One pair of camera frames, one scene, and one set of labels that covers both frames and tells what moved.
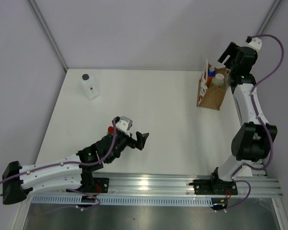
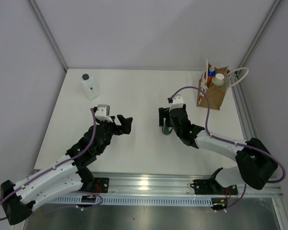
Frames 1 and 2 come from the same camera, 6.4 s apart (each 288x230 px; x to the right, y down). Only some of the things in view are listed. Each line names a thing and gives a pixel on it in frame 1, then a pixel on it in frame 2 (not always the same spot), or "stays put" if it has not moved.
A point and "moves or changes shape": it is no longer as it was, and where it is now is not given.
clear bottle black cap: (91, 90) stays put
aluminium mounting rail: (130, 184) stays put
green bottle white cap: (218, 80) stays put
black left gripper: (140, 140) to (125, 123)
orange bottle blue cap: (211, 73) stays put
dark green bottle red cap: (110, 131) moves or changes shape
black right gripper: (232, 51) to (163, 113)
